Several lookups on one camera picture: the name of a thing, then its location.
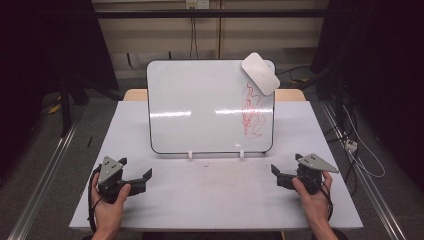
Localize person's left hand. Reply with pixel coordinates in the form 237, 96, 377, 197
91, 173, 132, 232

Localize black floor cable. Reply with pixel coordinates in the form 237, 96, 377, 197
275, 65, 313, 76

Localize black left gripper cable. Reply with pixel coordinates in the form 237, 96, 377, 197
87, 164, 102, 234

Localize black metal stand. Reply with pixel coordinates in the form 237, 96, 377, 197
59, 75, 91, 138

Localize black hanging cables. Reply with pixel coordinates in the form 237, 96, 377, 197
189, 16, 198, 60

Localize aluminium floor rail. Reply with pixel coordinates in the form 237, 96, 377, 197
320, 100, 408, 240
6, 122, 80, 240

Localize white whiteboard with black frame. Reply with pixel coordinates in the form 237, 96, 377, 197
146, 59, 276, 155

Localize person's right hand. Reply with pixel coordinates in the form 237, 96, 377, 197
292, 171, 334, 228

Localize white whiteboard eraser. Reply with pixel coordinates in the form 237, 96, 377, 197
241, 51, 281, 97

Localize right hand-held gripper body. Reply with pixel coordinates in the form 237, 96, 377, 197
276, 153, 340, 195

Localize white power strip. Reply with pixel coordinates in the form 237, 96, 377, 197
344, 139, 359, 153

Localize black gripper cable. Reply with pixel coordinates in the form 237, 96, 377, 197
87, 164, 102, 234
318, 181, 334, 223

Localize white wall socket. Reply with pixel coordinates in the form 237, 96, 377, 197
185, 0, 210, 10

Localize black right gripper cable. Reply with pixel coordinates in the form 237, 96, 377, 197
318, 181, 334, 223

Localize white cable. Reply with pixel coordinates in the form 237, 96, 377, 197
342, 105, 386, 179

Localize dark curtain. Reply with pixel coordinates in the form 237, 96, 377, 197
310, 0, 424, 193
0, 0, 120, 183

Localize yellowish vertical pipe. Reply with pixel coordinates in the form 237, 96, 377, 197
217, 0, 223, 60

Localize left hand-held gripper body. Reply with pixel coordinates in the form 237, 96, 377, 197
96, 155, 147, 204

